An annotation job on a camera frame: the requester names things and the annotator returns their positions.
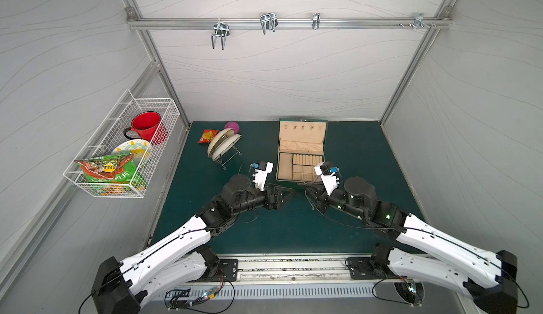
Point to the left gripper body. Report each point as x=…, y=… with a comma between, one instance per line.
x=271, y=196

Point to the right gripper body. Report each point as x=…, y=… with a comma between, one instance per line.
x=319, y=197

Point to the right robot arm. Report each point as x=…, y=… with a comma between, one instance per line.
x=487, y=278

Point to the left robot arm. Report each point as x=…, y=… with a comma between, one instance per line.
x=128, y=285

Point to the green table mat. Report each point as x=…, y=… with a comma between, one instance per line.
x=356, y=148

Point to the cream plate front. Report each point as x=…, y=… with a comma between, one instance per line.
x=222, y=146

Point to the pink ball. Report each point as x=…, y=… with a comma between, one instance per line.
x=233, y=126

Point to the red snack packet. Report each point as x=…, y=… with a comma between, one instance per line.
x=208, y=136

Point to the patterned plate in basket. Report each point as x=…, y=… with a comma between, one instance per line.
x=140, y=149

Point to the red mug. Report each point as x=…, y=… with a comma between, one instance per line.
x=147, y=126

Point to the green snack bag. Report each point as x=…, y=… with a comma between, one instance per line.
x=118, y=168

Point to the small metal hook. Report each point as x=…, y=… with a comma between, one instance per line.
x=316, y=21

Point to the metal loop hook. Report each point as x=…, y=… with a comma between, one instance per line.
x=269, y=22

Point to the metal double hook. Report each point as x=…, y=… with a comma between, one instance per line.
x=221, y=32

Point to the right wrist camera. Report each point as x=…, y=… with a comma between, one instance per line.
x=327, y=172

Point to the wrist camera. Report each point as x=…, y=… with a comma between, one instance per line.
x=327, y=172
x=262, y=170

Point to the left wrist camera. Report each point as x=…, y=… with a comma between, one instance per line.
x=262, y=170

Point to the wire plate rack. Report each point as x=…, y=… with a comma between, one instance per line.
x=227, y=154

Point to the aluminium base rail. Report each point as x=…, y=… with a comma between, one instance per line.
x=292, y=269

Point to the left black mount plate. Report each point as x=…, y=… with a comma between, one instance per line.
x=220, y=270

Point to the black mount plate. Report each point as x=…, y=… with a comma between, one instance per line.
x=365, y=267
x=220, y=270

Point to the right black mount plate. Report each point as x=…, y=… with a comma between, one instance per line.
x=365, y=267

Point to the white wire basket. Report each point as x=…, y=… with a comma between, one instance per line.
x=110, y=135

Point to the metal bracket hook right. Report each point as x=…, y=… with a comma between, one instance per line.
x=418, y=23

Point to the aluminium top rail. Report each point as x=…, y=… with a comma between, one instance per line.
x=248, y=24

